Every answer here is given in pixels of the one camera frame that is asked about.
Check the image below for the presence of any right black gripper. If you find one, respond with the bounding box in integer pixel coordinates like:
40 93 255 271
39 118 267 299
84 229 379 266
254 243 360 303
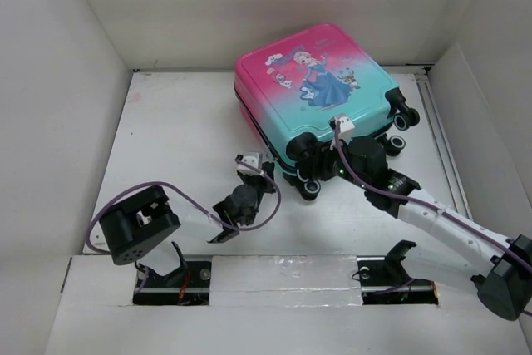
295 136 370 190

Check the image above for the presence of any teal pink suitcase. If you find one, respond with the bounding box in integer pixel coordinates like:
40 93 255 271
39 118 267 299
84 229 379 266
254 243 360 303
234 23 420 200

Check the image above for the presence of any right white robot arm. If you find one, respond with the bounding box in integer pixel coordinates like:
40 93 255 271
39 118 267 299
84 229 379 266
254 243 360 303
288 133 531 321

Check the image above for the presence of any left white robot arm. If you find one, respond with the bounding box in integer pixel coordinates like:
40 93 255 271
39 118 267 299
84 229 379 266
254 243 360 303
86 154 280 286

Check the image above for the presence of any white foam cover plate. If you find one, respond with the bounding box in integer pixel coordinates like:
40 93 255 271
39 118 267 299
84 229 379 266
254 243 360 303
209 255 362 308

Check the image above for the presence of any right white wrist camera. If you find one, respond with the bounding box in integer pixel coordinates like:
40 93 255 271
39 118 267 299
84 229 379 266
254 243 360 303
329 114 356 141

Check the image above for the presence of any aluminium frame rail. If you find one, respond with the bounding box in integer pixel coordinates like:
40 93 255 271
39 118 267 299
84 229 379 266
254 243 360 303
415 65 472 217

